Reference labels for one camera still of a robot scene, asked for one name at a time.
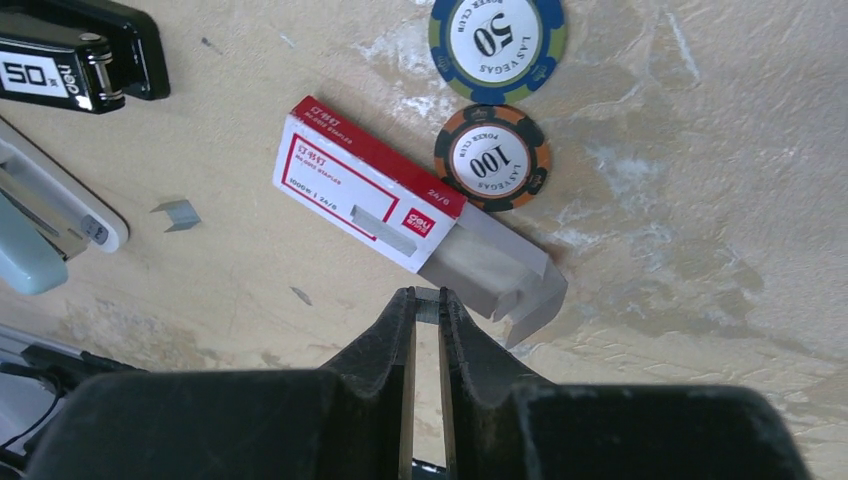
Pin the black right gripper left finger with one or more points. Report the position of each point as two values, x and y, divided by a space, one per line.
351 418

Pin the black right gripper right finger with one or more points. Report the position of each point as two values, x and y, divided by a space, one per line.
503 420

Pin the small staple strip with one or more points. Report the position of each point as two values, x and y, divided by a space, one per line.
427 301
181 213

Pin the light blue stapler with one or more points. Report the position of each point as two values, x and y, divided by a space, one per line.
48 217

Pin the black stapler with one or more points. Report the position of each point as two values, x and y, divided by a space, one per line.
85 56

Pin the poker chip near box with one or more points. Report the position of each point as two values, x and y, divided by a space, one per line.
495 155

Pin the poker chip above box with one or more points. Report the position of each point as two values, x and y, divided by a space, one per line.
497 51

